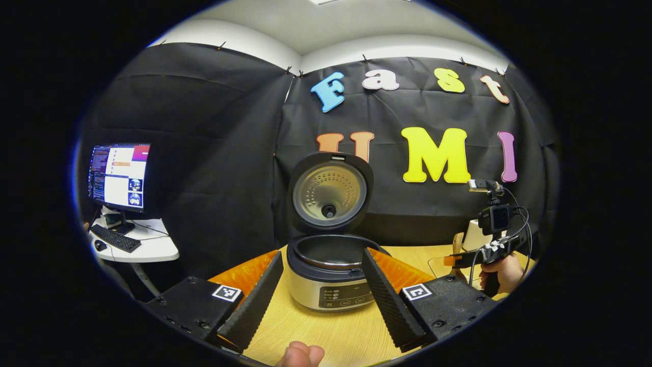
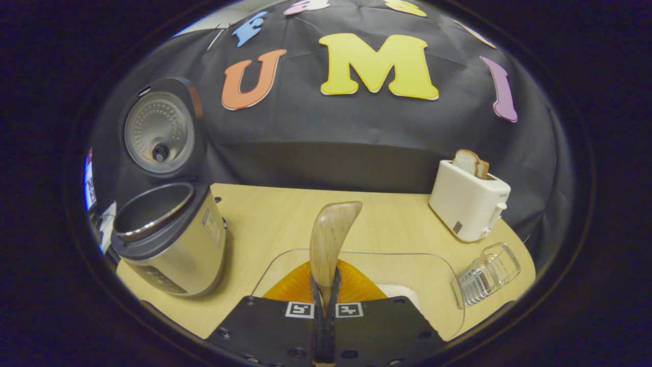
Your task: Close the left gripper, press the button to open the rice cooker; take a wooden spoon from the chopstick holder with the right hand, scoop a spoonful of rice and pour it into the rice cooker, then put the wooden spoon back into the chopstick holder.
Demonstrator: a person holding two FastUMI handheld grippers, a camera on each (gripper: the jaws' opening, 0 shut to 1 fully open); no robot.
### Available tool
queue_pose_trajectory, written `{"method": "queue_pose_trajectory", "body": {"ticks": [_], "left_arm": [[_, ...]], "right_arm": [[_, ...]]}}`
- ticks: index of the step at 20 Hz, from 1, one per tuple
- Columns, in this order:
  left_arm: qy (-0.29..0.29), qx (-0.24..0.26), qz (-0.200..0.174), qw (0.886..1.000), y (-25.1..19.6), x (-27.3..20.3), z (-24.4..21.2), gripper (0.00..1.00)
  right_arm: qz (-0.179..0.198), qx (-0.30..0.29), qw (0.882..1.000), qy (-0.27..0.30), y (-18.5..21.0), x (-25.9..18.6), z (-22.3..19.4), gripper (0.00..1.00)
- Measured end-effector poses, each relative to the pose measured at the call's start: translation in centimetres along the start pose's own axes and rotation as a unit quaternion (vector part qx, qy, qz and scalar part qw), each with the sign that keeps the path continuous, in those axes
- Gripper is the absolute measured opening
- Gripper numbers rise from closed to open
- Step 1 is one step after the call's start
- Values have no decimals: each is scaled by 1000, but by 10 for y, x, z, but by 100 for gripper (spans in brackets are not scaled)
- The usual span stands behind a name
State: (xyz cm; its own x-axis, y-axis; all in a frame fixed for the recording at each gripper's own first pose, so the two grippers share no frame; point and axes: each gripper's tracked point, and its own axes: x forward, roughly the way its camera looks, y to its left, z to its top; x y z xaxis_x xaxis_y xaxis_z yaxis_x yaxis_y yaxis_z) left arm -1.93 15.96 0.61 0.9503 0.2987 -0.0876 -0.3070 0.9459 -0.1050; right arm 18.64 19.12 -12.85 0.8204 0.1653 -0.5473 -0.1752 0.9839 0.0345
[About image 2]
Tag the clear chopstick holder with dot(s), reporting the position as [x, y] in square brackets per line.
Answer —
[486, 275]

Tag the silver black rice cooker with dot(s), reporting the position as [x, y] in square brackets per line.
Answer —
[178, 255]

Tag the black backdrop cloth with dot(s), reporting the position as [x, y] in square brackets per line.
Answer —
[356, 137]

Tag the wooden spoon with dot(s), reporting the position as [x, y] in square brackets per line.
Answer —
[331, 229]

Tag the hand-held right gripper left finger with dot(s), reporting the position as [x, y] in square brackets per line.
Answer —
[265, 331]

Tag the white side desk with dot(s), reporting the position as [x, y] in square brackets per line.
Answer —
[107, 227]

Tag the computer monitor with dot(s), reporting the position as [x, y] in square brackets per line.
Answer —
[89, 181]

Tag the bread slice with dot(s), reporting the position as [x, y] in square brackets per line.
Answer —
[466, 163]

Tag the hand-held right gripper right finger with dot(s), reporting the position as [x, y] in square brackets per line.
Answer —
[382, 331]

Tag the white toaster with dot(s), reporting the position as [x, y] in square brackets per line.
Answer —
[463, 204]

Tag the clear plastic rice container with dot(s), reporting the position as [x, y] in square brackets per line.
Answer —
[407, 265]

